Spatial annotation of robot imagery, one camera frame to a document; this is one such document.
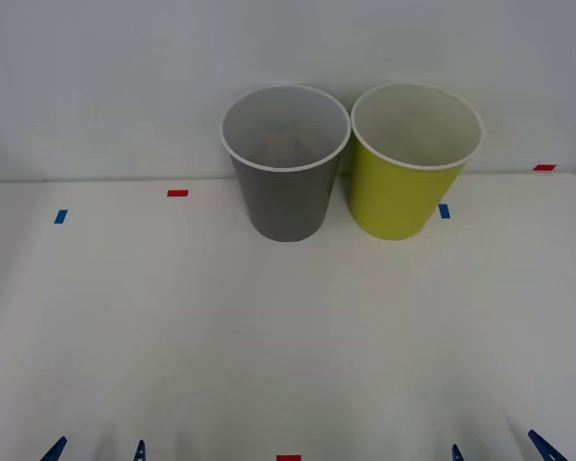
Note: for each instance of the yellow-green plastic waste bin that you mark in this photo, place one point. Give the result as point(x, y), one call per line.
point(396, 201)

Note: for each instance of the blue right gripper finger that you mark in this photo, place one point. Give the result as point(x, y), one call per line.
point(457, 455)
point(548, 450)

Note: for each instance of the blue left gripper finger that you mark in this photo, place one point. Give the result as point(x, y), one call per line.
point(139, 453)
point(56, 450)

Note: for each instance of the grey plastic waste bin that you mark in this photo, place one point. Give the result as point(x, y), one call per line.
point(288, 201)

